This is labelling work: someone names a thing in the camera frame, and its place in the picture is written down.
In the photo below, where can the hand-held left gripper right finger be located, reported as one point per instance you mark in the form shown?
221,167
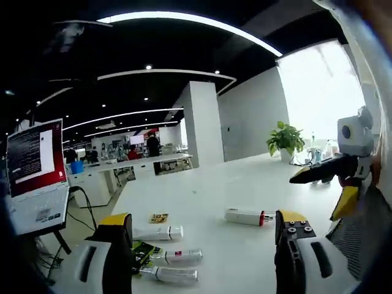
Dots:
303,269

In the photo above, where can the red collar skincare bottle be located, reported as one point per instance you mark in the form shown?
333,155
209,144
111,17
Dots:
242,217

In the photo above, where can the small gold patterned packet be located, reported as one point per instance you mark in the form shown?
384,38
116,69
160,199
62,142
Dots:
158,218

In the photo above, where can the grey mesh chair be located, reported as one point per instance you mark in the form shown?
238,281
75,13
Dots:
370,226

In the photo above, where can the long white counter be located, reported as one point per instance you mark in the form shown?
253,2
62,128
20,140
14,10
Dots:
92,186

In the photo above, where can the green potted plant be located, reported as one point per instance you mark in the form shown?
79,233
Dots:
284,141

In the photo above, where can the green black packet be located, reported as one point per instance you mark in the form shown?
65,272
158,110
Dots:
142,254

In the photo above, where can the wall screen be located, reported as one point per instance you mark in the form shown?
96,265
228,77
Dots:
136,139

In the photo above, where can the white laptop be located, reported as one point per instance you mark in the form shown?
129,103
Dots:
33,153

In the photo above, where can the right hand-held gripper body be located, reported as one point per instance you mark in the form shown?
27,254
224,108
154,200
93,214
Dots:
355,137

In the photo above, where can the white pump skincare bottle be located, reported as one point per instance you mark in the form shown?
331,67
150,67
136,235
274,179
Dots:
186,256
174,274

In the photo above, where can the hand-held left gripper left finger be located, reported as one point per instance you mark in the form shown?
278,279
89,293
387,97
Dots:
116,260

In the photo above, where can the black laptop stand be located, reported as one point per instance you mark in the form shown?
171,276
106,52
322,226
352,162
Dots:
63,243

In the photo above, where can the blue bin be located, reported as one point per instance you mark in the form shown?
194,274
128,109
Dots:
77,168

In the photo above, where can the white skincare tube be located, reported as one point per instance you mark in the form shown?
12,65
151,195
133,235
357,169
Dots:
156,233

